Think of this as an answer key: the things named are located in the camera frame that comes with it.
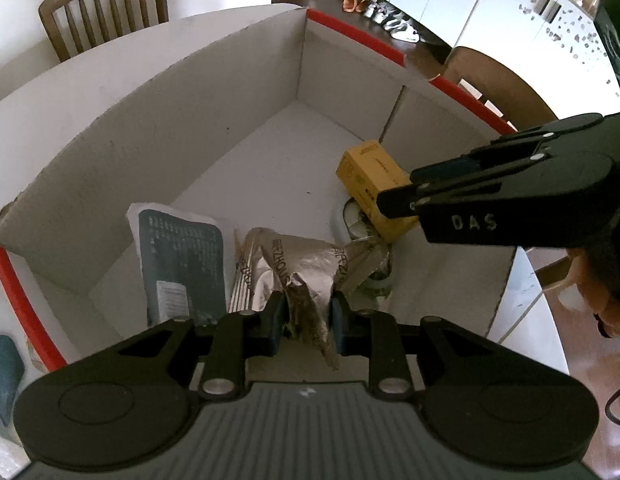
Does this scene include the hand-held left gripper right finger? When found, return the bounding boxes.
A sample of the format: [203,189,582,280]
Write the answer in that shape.
[330,291,497,402]

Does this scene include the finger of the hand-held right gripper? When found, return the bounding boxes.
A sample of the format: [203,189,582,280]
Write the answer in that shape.
[409,113,607,187]
[376,182,502,221]

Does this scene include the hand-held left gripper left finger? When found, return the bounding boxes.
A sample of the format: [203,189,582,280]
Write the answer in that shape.
[110,291,291,402]

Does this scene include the small yellow box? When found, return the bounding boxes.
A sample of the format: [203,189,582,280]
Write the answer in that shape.
[336,140,421,243]

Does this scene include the silver foil packet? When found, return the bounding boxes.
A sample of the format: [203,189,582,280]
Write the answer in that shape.
[230,227,395,372]

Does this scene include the red cardboard box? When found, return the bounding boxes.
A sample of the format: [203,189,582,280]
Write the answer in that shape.
[0,4,522,376]

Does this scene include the person's right hand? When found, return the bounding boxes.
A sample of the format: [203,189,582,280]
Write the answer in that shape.
[565,247,620,339]

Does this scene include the wooden round-back chair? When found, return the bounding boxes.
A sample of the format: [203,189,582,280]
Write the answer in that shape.
[430,46,561,134]

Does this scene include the dark grey packet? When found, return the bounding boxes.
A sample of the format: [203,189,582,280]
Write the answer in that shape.
[126,202,235,329]

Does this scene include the white sticker-covered cabinet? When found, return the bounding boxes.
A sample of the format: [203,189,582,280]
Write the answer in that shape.
[455,0,620,117]

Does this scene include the row of white slippers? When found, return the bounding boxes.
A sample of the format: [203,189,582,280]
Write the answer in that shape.
[362,0,421,44]

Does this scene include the clear patterned plastic bag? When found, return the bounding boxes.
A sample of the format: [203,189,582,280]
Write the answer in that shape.
[0,285,55,480]

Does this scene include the black cable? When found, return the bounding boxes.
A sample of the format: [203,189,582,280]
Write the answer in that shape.
[606,384,620,427]

